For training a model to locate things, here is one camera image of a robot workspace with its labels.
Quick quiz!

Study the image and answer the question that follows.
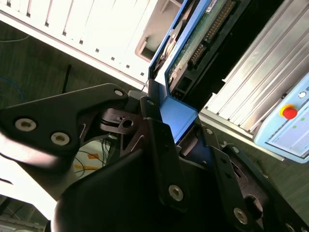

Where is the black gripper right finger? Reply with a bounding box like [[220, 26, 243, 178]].
[[199, 125, 309, 232]]

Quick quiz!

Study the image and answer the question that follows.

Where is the hard disk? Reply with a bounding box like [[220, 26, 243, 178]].
[[147, 0, 246, 145]]

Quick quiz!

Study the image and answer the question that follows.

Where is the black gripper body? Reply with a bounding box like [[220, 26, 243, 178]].
[[54, 147, 239, 232]]

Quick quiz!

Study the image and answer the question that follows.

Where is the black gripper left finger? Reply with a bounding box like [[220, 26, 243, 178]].
[[0, 83, 192, 212]]

